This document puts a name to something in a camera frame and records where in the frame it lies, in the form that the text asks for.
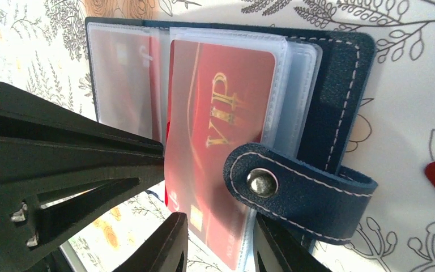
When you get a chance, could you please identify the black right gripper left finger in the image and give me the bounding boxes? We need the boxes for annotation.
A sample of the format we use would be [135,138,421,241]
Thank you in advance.
[114,212,188,272]

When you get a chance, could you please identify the floral patterned table cloth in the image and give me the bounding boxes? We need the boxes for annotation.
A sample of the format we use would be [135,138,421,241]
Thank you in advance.
[0,1,435,271]

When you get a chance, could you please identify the red VIP card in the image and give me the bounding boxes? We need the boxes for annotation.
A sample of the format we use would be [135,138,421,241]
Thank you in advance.
[165,39,276,270]

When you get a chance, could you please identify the navy blue card holder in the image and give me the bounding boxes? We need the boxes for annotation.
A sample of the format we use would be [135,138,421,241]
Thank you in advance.
[84,16,379,272]

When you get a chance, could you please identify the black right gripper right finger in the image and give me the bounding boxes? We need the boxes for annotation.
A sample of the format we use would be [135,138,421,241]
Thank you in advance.
[253,214,330,272]

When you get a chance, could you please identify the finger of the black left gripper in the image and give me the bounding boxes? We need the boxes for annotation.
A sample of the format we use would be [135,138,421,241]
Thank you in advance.
[0,137,164,271]
[0,82,163,157]

